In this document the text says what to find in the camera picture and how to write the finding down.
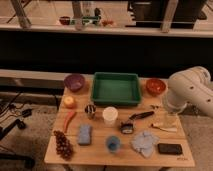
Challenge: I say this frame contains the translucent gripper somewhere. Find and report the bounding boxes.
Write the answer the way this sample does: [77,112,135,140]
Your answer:
[162,91,182,113]

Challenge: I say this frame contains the black dish brush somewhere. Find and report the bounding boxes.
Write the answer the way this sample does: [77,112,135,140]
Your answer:
[120,111,154,134]

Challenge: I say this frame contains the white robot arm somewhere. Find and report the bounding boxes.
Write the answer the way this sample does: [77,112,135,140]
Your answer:
[162,66,213,117]

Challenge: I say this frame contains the red bowl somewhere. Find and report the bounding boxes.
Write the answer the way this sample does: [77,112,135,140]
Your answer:
[146,78,166,96]

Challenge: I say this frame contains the purple bowl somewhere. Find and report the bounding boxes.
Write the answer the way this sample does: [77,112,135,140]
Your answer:
[64,74,85,92]

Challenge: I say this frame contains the metal fork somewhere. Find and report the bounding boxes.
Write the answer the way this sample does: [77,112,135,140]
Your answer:
[150,105,163,110]

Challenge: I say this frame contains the black rectangular block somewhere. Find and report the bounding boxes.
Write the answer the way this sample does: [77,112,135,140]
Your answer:
[158,143,182,155]

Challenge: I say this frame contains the light blue cloth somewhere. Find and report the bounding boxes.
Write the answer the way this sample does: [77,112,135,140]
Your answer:
[130,131,159,158]

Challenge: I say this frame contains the white paper cup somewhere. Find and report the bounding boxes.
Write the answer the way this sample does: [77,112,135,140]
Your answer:
[102,107,118,126]

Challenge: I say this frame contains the green plastic tray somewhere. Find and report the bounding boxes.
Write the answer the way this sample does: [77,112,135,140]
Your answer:
[91,72,141,106]

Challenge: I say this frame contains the blue plastic cup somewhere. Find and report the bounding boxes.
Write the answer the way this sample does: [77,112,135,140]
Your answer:
[105,136,121,153]

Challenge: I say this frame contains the small metal cup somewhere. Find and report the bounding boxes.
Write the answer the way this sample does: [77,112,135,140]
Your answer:
[85,104,96,119]

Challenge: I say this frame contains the wooden table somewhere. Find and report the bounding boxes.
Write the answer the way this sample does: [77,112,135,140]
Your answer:
[44,77,195,167]

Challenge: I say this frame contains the blue sponge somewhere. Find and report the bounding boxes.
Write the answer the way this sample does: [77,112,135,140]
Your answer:
[78,125,92,145]

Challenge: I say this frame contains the orange carrot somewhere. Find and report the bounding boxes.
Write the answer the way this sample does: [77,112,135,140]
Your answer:
[63,111,76,133]

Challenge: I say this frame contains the apple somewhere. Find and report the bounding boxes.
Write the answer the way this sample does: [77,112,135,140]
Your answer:
[64,96,76,108]

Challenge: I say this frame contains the bunch of dark grapes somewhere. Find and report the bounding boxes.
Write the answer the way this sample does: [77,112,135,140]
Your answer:
[54,131,73,160]

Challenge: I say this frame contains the black office chair base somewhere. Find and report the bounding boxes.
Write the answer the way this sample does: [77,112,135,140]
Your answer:
[0,119,35,169]

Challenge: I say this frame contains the wooden handled knife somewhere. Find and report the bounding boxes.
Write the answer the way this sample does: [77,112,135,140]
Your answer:
[151,123,177,132]

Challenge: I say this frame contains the black cables on floor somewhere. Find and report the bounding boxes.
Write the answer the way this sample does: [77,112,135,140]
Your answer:
[0,91,33,126]

